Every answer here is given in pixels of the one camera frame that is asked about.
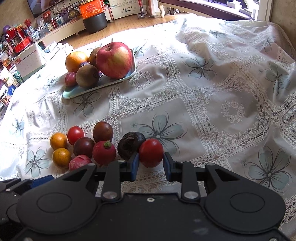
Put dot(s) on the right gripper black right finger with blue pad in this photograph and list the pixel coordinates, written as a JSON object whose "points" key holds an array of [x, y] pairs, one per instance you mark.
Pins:
{"points": [[184, 173]]}

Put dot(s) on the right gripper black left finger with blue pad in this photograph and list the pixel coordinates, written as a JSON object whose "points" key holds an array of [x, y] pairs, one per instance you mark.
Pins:
{"points": [[116, 173]]}

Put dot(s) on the small orange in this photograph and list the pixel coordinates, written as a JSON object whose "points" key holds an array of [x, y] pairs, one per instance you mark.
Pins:
{"points": [[58, 140], [61, 158]]}

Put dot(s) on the red radish with green top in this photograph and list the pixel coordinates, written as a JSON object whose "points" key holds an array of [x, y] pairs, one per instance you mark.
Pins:
{"points": [[104, 152]]}

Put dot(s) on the pink red radish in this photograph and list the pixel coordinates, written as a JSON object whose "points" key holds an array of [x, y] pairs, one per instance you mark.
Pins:
{"points": [[79, 161]]}

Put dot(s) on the dark purple plum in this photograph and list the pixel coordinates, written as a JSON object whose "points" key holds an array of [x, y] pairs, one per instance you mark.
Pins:
{"points": [[84, 146]]}

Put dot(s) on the dark brown round tomato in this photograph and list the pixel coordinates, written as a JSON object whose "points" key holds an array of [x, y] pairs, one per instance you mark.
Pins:
{"points": [[102, 131]]}

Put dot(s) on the small red cherry tomato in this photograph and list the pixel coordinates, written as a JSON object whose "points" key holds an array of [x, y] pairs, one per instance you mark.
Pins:
{"points": [[74, 134]]}

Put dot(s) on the white floral lace tablecloth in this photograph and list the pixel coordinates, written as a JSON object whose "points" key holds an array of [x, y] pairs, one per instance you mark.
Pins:
{"points": [[209, 90]]}

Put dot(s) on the light teal tray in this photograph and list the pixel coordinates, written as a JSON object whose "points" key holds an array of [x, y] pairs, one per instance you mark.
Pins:
{"points": [[104, 81]]}

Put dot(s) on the front brown kiwi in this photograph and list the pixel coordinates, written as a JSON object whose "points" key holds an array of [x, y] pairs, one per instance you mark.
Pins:
{"points": [[87, 76]]}

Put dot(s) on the brown kiwi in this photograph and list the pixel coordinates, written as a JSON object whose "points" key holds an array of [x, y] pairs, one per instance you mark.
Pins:
{"points": [[92, 57], [87, 76]]}

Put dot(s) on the red plum on tray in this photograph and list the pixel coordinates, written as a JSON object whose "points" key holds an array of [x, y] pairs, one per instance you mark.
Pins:
{"points": [[70, 79]]}

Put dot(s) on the large red apple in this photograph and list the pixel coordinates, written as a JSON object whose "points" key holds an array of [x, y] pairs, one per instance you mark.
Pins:
{"points": [[114, 60]]}

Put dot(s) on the small purple plum behind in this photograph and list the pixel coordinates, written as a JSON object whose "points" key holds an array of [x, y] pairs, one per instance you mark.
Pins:
{"points": [[83, 64]]}

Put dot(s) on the back brown kiwi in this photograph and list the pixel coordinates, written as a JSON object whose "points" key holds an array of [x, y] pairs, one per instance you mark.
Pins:
{"points": [[92, 57]]}

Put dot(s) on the large orange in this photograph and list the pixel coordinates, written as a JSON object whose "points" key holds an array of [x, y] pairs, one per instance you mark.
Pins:
{"points": [[74, 59]]}

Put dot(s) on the white desk calendar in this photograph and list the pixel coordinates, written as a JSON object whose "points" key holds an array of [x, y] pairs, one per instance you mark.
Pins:
{"points": [[30, 61]]}

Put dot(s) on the black round ottoman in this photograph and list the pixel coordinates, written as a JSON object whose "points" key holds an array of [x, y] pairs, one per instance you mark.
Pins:
{"points": [[95, 23]]}

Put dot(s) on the white tv cabinet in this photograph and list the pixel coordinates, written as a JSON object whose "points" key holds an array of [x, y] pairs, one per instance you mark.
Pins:
{"points": [[73, 27]]}

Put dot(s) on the blue white porcelain vase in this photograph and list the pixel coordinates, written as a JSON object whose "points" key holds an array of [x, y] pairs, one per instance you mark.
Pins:
{"points": [[34, 34]]}

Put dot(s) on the red stick vacuum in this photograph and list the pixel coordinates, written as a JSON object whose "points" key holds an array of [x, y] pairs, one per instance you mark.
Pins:
{"points": [[142, 13]]}

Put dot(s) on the white cartoon cabinet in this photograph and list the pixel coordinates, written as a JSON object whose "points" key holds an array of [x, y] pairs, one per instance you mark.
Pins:
{"points": [[123, 8]]}

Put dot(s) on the orange gift box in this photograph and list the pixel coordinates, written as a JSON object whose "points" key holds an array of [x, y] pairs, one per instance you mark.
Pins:
{"points": [[91, 8]]}

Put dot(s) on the purple chaise sofa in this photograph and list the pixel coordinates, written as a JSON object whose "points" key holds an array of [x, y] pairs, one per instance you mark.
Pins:
{"points": [[214, 9]]}

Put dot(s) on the wall television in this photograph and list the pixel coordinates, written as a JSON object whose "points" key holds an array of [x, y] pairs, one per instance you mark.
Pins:
{"points": [[38, 7]]}

